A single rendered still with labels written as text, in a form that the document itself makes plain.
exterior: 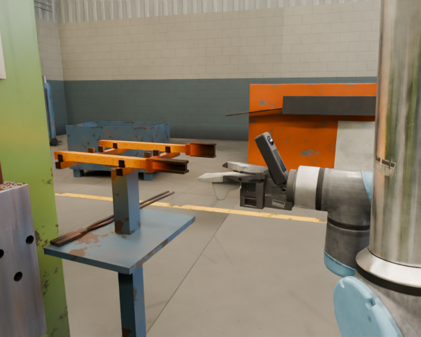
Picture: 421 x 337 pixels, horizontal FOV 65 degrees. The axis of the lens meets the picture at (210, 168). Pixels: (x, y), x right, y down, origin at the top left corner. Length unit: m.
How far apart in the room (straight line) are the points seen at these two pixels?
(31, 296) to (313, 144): 3.39
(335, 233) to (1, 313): 0.82
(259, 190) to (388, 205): 0.27
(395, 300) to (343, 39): 7.64
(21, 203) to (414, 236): 0.86
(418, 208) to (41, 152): 1.10
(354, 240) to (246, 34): 7.67
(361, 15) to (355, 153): 4.65
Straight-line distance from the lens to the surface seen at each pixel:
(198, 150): 1.06
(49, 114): 8.16
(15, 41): 1.23
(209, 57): 8.38
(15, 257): 1.00
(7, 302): 1.03
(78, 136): 4.80
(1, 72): 1.16
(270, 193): 0.73
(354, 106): 3.78
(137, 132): 4.40
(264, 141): 0.71
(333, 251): 0.73
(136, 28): 9.22
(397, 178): 0.55
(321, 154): 3.99
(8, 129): 1.18
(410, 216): 0.55
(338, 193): 0.68
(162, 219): 1.20
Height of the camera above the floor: 1.14
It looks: 13 degrees down
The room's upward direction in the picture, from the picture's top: straight up
